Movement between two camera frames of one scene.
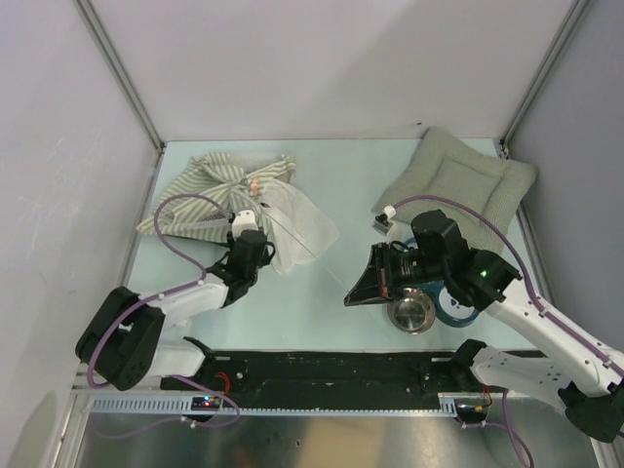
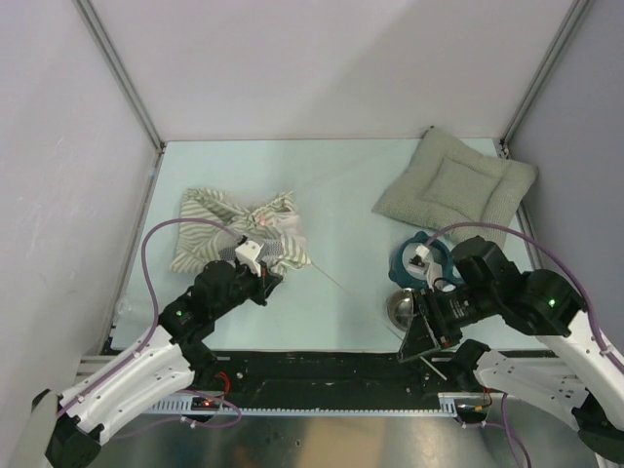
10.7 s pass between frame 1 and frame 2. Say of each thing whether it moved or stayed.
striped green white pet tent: moved
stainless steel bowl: stayed
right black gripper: moved
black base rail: stayed
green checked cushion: stayed
